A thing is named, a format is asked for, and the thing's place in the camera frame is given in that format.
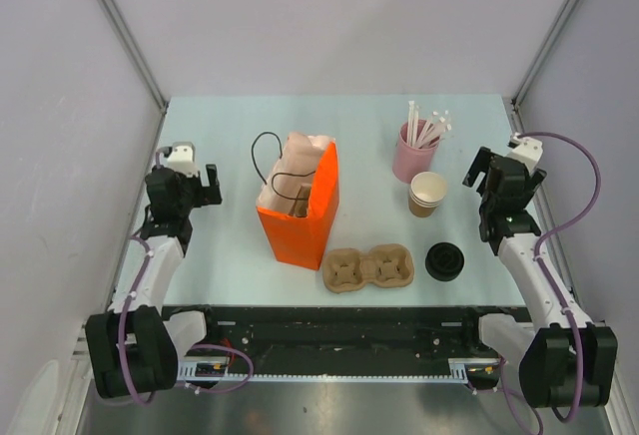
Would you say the brown pulp cup carrier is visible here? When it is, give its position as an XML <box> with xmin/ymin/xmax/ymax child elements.
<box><xmin>289</xmin><ymin>183</ymin><xmax>312</xmax><ymax>218</ymax></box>

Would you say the orange paper takeout bag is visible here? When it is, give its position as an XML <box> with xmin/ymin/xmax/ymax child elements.
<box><xmin>256</xmin><ymin>132</ymin><xmax>339</xmax><ymax>270</ymax></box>

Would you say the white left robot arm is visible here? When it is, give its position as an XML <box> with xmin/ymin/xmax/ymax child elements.
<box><xmin>85</xmin><ymin>164</ymin><xmax>222</xmax><ymax>402</ymax></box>

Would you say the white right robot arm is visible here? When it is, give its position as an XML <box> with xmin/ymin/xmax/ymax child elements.
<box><xmin>460</xmin><ymin>142</ymin><xmax>618</xmax><ymax>408</ymax></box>

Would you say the stack of brown paper cups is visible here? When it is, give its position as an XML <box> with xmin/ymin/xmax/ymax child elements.
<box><xmin>408</xmin><ymin>172</ymin><xmax>448</xmax><ymax>218</ymax></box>

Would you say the pink straw holder cup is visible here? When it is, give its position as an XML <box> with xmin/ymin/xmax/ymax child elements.
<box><xmin>392</xmin><ymin>123</ymin><xmax>439</xmax><ymax>184</ymax></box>

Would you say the stack of black lids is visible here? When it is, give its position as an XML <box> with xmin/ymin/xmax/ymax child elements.
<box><xmin>424</xmin><ymin>242</ymin><xmax>465</xmax><ymax>282</ymax></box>

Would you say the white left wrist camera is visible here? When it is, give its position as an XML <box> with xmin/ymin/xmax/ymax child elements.
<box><xmin>166</xmin><ymin>142</ymin><xmax>200</xmax><ymax>178</ymax></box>

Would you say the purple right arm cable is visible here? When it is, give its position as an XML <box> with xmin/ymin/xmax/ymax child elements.
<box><xmin>498</xmin><ymin>131</ymin><xmax>603</xmax><ymax>435</ymax></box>

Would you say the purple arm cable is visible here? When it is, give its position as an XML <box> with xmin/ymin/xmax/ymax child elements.
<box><xmin>498</xmin><ymin>131</ymin><xmax>603</xmax><ymax>435</ymax></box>
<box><xmin>117</xmin><ymin>145</ymin><xmax>256</xmax><ymax>406</ymax></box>

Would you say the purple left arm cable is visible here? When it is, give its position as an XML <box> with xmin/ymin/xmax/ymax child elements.
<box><xmin>117</xmin><ymin>145</ymin><xmax>256</xmax><ymax>406</ymax></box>

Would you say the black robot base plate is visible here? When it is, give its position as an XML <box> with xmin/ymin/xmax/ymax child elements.
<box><xmin>159</xmin><ymin>304</ymin><xmax>530</xmax><ymax>376</ymax></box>

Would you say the grey slotted cable duct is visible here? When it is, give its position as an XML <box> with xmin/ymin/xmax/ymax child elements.
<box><xmin>177</xmin><ymin>358</ymin><xmax>499</xmax><ymax>387</ymax></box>

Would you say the aluminium frame post right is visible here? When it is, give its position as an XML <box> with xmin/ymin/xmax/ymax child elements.
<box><xmin>510</xmin><ymin>0</ymin><xmax>583</xmax><ymax>111</ymax></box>

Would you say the aluminium frame post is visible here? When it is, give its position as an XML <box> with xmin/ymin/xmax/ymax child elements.
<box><xmin>97</xmin><ymin>0</ymin><xmax>169</xmax><ymax>115</ymax></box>
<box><xmin>510</xmin><ymin>0</ymin><xmax>583</xmax><ymax>111</ymax></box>

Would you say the aluminium frame post left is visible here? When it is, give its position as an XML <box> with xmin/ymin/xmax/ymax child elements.
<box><xmin>97</xmin><ymin>0</ymin><xmax>169</xmax><ymax>115</ymax></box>

